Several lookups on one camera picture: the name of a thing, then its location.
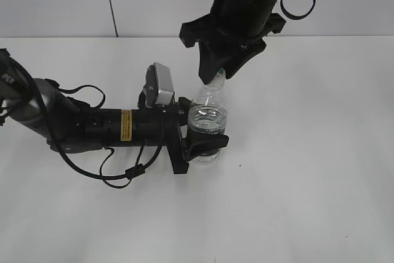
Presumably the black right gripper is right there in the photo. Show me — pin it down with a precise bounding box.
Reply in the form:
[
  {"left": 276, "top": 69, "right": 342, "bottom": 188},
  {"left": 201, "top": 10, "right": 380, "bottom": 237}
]
[{"left": 179, "top": 0, "right": 286, "bottom": 84}]

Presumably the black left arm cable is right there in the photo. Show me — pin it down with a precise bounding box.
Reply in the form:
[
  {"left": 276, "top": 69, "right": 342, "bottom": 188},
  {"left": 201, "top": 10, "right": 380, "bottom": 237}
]
[{"left": 0, "top": 47, "right": 163, "bottom": 189}]

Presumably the white Cestbon bottle cap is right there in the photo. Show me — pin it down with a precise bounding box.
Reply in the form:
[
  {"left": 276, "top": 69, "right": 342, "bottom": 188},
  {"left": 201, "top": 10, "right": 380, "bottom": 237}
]
[{"left": 205, "top": 68, "right": 226, "bottom": 90}]

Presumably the clear Cestbon water bottle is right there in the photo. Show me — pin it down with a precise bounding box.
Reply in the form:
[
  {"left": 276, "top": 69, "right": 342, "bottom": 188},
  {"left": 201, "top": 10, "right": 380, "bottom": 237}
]
[{"left": 186, "top": 75, "right": 229, "bottom": 165}]

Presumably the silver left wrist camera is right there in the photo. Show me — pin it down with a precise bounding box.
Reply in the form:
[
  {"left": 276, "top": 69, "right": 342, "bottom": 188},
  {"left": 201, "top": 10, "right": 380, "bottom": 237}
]
[{"left": 144, "top": 62, "right": 174, "bottom": 108}]

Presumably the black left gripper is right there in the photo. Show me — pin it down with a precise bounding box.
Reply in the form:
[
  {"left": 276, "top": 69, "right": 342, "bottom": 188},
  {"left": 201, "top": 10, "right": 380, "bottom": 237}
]
[{"left": 132, "top": 92, "right": 229, "bottom": 174}]

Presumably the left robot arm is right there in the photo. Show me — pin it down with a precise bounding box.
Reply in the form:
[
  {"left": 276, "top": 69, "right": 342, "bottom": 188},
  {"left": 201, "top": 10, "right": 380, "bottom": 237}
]
[{"left": 1, "top": 49, "right": 228, "bottom": 174}]

